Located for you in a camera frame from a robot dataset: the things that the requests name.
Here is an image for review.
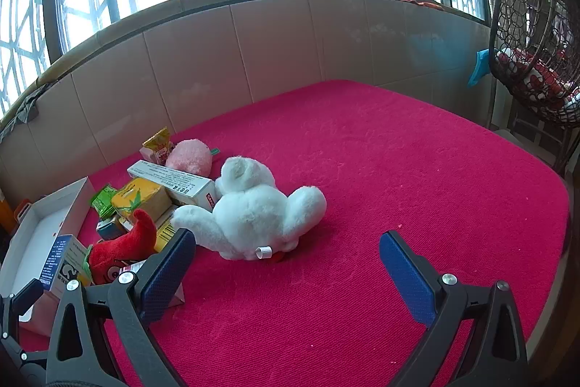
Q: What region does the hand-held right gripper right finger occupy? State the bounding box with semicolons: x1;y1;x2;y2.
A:
379;230;530;387

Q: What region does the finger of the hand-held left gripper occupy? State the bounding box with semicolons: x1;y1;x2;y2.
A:
0;278;48;387

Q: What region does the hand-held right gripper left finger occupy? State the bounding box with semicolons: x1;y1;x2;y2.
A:
45;227;196;387

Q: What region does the yellow and white box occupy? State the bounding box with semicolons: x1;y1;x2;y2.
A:
154;220;178;254

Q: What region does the blue carton box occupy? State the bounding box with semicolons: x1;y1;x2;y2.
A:
38;234;91;292

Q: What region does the red chili plush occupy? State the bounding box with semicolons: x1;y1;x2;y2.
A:
84;209;158;284

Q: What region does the white cardboard tray box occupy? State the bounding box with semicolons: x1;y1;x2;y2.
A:
0;176;98;335

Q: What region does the small blue and white box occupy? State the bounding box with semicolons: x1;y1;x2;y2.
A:
96;217;132;241

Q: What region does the yellow juice carton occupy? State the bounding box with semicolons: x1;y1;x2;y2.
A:
111;177;175;221

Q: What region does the long white box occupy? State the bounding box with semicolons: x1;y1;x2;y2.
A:
127;160;217;207

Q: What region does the green snack packet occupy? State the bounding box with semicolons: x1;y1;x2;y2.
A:
89;184;119;219

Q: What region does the white plush rabbit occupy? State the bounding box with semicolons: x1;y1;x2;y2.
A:
172;156;328;262

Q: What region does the pink plush toy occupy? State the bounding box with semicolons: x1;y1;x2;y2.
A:
165;140;222;176

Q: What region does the small pink box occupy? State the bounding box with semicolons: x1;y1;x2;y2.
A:
138;144;170;165

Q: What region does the yellow snack packet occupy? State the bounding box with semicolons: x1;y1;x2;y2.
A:
142;127;175;152

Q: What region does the grey cloth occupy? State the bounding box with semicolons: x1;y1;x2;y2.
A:
0;90;41;143

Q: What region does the blue plastic piece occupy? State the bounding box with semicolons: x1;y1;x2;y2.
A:
468;49;490;86

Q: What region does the red and white cushion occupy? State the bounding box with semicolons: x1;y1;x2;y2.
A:
496;47;580;116

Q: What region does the orange cloth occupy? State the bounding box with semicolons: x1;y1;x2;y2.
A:
399;0;445;11

